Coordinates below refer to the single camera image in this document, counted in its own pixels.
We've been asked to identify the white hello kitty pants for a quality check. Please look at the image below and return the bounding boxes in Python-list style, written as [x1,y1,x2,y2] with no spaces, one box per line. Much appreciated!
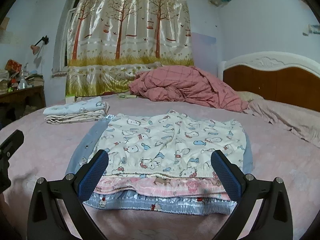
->
[92,110,247,178]

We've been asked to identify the dark wooden desk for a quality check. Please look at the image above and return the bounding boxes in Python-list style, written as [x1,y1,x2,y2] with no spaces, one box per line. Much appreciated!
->
[1,86,46,128]

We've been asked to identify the clear plastic bottle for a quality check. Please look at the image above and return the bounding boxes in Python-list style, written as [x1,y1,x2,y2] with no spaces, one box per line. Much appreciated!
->
[18,70,28,90]

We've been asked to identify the stack of papers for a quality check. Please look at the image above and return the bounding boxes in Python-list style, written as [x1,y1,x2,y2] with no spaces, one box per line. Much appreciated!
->
[25,74,44,87]

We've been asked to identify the pink cartoon print pants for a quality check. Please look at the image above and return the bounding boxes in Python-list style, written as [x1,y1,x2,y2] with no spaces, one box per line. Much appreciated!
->
[94,177,230,200]

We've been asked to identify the green white small box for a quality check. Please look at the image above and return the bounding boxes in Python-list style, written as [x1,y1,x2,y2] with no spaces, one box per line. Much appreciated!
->
[65,95,76,104]

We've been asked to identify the red box on desk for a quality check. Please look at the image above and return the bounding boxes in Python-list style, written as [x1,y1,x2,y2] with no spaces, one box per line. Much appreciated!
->
[5,59,22,73]

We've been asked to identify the folded cream cloth stack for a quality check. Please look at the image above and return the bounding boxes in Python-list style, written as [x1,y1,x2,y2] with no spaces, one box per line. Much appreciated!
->
[45,102,110,124]

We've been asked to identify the folded blue white cloth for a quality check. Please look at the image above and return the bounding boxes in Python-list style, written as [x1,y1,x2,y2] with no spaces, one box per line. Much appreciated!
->
[43,96,109,116]

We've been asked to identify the pale green comb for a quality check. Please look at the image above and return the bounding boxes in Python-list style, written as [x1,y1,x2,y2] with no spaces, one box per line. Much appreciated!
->
[118,94,137,99]

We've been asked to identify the beige pillow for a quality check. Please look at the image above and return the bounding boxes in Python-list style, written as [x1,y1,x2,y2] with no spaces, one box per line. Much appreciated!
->
[236,91,264,102]

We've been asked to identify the white wooden headboard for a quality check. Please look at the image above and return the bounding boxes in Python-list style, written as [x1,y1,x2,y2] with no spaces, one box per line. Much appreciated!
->
[217,51,319,112]

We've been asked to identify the tree print curtain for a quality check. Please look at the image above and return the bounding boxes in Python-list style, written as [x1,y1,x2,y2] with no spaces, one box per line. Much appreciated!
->
[66,0,193,97]

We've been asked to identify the pink plaid quilt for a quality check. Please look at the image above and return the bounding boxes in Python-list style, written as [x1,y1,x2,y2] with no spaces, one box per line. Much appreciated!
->
[129,66,248,112]

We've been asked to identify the pink wall lamp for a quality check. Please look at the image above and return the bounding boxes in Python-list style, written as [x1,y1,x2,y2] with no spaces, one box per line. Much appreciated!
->
[30,36,49,55]

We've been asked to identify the window frame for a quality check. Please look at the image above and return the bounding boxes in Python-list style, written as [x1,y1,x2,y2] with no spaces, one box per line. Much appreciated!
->
[52,0,80,76]

